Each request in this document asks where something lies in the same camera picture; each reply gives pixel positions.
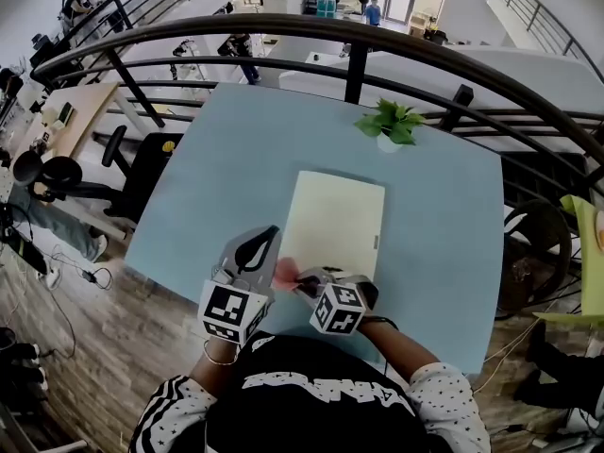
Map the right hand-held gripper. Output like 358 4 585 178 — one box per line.
294 265 380 337

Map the person in black t-shirt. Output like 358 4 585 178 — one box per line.
127 330 493 453

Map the pink cloth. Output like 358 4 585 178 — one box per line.
275 257 304 293

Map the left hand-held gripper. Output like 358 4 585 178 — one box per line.
196 225 283 347

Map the person's right forearm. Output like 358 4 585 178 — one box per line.
356 319 444 382

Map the white box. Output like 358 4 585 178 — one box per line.
49 101 76 132

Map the black power adapter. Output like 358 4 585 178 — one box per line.
80 266 114 293

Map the black office chair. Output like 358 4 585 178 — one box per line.
101 125 186 221

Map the black metal railing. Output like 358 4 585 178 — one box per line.
30 12 604 197

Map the light wooden desk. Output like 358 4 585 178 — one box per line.
18 81 120 160

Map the white floor cable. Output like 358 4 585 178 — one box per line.
473 317 542 394

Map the person's left forearm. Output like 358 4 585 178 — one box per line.
188 337 243 395

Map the cream rectangular board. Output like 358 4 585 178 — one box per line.
277 170 387 293

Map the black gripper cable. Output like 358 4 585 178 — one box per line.
363 315 401 378

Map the gold bracelet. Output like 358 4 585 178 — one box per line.
202 340 240 367

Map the dark wicker chair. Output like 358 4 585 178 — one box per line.
498 199 576 314

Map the green plant in white pot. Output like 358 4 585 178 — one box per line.
353 97 428 155

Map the light blue table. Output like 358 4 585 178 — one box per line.
123 81 505 377

